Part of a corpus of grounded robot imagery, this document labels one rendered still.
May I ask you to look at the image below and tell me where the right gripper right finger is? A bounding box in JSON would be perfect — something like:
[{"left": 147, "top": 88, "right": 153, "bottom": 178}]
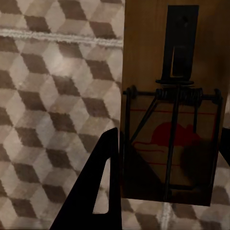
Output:
[{"left": 219, "top": 127, "right": 230, "bottom": 166}]

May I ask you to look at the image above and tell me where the mousetrap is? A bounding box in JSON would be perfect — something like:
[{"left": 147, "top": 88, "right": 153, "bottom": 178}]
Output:
[{"left": 119, "top": 0, "right": 230, "bottom": 207}]

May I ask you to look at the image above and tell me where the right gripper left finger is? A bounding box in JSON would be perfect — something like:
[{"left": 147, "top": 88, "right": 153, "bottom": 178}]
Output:
[{"left": 50, "top": 127, "right": 122, "bottom": 230}]

